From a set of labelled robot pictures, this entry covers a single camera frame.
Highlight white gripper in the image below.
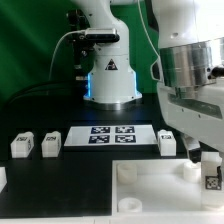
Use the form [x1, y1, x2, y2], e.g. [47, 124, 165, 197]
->
[157, 81, 224, 182]

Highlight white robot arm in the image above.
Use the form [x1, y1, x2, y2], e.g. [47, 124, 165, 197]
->
[70, 0, 224, 177]

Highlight white marker sheet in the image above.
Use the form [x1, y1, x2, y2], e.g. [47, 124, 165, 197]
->
[64, 125, 157, 147]

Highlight white block left edge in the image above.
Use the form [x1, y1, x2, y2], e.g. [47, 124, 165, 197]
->
[0, 167, 7, 193]

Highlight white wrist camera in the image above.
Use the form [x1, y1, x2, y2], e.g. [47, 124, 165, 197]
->
[150, 58, 163, 81]

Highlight white cable right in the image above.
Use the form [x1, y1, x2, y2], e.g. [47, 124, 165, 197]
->
[137, 0, 161, 63]

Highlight black cables on table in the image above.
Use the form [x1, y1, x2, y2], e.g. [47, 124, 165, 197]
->
[0, 79, 84, 111]

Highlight black rear camera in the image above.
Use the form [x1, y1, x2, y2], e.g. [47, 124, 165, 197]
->
[66, 9, 120, 43]

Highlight white camera cable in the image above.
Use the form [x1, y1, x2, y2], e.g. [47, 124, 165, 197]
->
[47, 29, 86, 83]

